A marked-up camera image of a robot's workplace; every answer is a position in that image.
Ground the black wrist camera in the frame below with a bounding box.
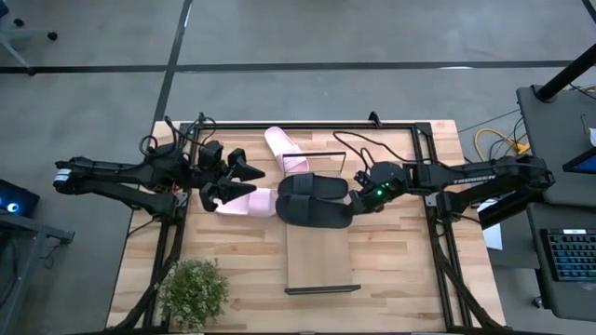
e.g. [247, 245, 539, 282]
[196, 140, 225, 171]
[352, 168, 374, 189]

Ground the grey metal stand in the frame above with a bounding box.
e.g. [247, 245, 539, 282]
[0, 211, 76, 335]

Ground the small green potted table plant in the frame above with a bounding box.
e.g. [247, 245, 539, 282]
[157, 258, 231, 333]

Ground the grey desk with keyboard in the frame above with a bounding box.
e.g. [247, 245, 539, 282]
[525, 202, 596, 323]

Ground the black aluminium table frame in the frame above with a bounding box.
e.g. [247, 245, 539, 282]
[109, 119, 507, 335]

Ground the black right camera cable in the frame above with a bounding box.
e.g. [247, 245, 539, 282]
[332, 130, 423, 174]

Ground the grey desk with black pole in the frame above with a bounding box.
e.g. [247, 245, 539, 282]
[515, 85, 596, 208]

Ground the backlit black keyboard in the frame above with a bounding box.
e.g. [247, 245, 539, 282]
[539, 227, 596, 283]

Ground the black camera cable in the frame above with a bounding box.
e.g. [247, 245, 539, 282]
[332, 130, 423, 174]
[163, 111, 218, 143]

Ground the black left camera cable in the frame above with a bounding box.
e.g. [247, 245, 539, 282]
[163, 111, 218, 143]

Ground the wood shelf black metal frame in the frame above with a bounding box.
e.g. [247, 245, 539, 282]
[281, 150, 362, 296]

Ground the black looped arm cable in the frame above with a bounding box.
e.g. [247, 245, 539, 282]
[138, 134, 160, 158]

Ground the grey office chair base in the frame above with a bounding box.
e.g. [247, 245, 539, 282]
[0, 0, 60, 77]

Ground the black flat panel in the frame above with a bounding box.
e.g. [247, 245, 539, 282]
[477, 188, 545, 232]

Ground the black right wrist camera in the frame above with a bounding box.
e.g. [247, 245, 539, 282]
[352, 168, 374, 189]

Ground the black round pole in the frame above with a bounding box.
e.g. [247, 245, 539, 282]
[534, 43, 596, 103]

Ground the black slide sandal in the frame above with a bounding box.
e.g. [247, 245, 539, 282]
[278, 172, 350, 202]
[275, 194, 355, 230]

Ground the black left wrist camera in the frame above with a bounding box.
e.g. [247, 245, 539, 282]
[196, 140, 225, 171]

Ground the white paper sheet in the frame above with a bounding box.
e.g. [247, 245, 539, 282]
[479, 198, 505, 252]

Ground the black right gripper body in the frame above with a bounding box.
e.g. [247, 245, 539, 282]
[355, 161, 408, 217]

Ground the black computer with blue light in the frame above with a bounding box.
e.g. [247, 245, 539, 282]
[0, 179, 41, 219]

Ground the pink slide sandal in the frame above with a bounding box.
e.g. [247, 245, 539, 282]
[214, 187, 279, 219]
[264, 126, 311, 174]

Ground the tablet with blue screen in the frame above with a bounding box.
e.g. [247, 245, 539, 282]
[562, 147, 596, 176]

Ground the yellow cable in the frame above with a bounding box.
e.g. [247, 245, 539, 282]
[473, 127, 532, 163]

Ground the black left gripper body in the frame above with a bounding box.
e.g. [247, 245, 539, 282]
[187, 157, 234, 190]

